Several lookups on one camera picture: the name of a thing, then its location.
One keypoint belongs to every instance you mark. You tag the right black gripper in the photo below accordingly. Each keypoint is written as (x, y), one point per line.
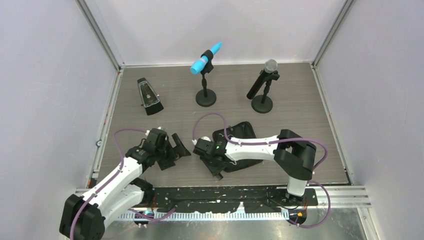
(215, 171)

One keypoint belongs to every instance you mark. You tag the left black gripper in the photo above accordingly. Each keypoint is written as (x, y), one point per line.
(176, 152)

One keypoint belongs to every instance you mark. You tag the black zip tool case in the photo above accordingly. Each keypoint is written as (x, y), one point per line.
(242, 130)

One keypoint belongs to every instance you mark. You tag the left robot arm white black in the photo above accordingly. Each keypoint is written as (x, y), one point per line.
(86, 217)

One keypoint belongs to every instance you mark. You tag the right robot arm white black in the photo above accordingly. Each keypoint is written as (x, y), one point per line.
(294, 154)

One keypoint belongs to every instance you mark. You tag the black metronome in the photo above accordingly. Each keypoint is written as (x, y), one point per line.
(150, 100)

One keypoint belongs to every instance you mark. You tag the left black microphone stand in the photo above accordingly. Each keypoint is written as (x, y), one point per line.
(205, 97)

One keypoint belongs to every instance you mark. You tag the black microphone stand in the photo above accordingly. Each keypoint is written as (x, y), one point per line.
(205, 97)
(262, 103)

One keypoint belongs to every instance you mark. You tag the right black microphone stand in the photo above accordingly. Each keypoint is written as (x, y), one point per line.
(262, 103)

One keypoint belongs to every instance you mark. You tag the blue microphone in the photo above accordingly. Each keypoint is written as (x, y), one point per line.
(204, 63)

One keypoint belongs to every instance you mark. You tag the black silver microphone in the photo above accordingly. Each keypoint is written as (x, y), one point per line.
(269, 72)

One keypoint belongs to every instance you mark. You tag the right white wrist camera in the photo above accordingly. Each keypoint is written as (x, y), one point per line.
(195, 141)

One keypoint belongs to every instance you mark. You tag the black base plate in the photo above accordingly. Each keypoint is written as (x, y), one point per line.
(227, 199)

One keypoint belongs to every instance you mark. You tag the aluminium rail front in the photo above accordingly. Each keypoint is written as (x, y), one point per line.
(329, 198)

